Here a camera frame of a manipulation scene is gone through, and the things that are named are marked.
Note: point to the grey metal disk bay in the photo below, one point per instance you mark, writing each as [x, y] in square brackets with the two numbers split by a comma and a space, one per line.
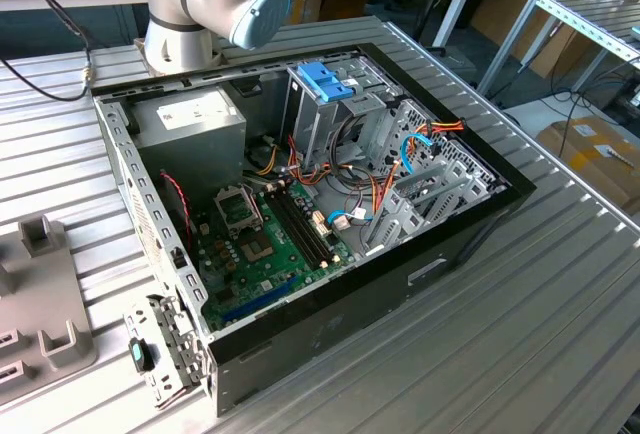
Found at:
[480, 184]

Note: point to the blue expansion slot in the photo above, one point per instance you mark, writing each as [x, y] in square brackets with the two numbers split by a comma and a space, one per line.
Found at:
[260, 299]

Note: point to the green motherboard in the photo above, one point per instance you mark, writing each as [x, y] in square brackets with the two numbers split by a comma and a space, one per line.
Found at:
[280, 259]

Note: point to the black open PC case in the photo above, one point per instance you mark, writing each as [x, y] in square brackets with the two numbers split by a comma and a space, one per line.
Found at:
[350, 314]

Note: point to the large plain cardboard box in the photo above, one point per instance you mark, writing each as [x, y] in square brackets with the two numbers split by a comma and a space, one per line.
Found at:
[500, 9]

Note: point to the grey power supply unit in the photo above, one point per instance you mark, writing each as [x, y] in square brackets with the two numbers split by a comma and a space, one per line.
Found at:
[200, 154]

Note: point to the grey metal drive cage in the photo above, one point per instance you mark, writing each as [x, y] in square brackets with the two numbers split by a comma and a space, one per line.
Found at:
[312, 124]

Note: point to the blue empty drive carrier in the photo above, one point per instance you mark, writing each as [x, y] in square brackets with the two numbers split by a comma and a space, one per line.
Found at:
[320, 81]

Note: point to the grey metal slot bracket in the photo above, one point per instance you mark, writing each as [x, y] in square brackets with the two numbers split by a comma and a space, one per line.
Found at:
[172, 334]

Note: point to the grey parts rack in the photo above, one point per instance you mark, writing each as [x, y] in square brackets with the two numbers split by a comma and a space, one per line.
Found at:
[45, 284]

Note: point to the black teal bracket latch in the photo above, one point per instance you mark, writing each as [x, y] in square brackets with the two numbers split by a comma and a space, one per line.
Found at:
[141, 354]

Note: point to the black RAM slot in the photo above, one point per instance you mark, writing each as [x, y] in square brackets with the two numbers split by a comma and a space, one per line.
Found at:
[308, 224]
[295, 231]

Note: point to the aluminium frame table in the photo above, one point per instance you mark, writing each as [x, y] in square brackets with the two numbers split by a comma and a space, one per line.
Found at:
[565, 8]

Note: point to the cardboard box with white label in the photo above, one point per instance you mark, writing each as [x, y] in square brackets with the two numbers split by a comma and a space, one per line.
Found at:
[575, 154]

